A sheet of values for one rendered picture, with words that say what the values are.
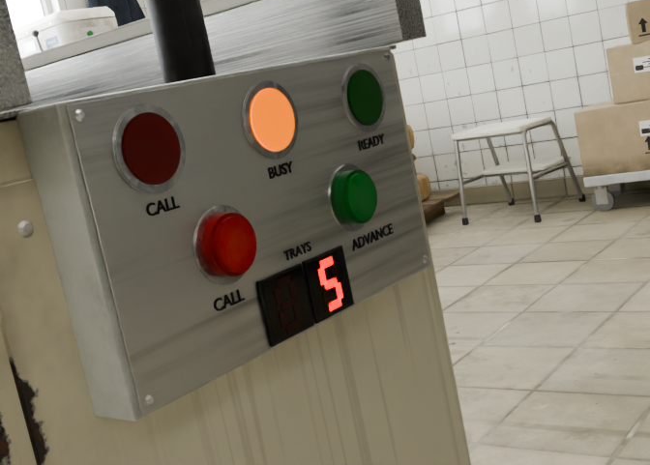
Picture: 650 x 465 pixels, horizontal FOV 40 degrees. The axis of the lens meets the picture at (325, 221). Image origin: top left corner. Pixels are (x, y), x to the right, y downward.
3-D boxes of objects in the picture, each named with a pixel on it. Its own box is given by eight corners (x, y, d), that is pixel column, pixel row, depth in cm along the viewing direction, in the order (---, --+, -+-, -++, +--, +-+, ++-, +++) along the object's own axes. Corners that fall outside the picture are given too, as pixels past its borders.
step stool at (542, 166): (587, 200, 444) (573, 109, 438) (539, 222, 414) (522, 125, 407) (511, 204, 477) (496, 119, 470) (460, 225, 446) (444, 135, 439)
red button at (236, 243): (197, 284, 42) (183, 222, 42) (242, 266, 44) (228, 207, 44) (221, 284, 41) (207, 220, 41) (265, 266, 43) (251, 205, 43)
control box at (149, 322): (90, 417, 41) (13, 112, 38) (391, 267, 58) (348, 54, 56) (140, 423, 38) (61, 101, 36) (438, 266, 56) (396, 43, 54)
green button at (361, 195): (329, 231, 50) (318, 178, 49) (361, 217, 52) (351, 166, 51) (351, 229, 49) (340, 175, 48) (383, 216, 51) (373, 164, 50)
